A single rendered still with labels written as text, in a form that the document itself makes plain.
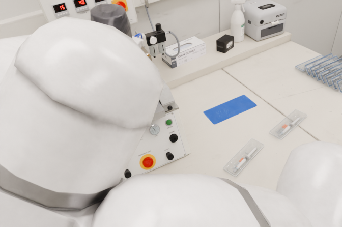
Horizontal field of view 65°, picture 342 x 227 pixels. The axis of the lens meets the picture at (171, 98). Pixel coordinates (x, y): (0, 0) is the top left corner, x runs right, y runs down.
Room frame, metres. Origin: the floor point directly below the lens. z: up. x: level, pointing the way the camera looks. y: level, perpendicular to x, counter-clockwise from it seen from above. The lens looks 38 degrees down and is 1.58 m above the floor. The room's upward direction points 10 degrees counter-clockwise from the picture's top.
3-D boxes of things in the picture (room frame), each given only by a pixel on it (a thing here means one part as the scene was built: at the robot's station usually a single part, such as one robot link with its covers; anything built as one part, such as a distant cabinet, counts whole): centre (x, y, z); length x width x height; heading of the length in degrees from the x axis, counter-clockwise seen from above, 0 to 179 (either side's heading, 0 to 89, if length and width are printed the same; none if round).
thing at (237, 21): (1.45, -0.46, 0.92); 0.09 x 0.08 x 0.25; 69
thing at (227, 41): (1.36, -0.36, 0.83); 0.09 x 0.06 x 0.07; 129
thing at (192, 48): (1.35, -0.11, 0.83); 0.23 x 0.12 x 0.07; 114
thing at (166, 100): (0.86, 0.04, 0.97); 0.26 x 0.05 x 0.07; 17
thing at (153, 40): (1.08, 0.02, 1.05); 0.15 x 0.05 x 0.15; 107
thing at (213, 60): (1.40, -0.33, 0.77); 0.84 x 0.30 x 0.04; 111
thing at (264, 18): (1.51, -0.61, 0.88); 0.25 x 0.20 x 0.17; 15
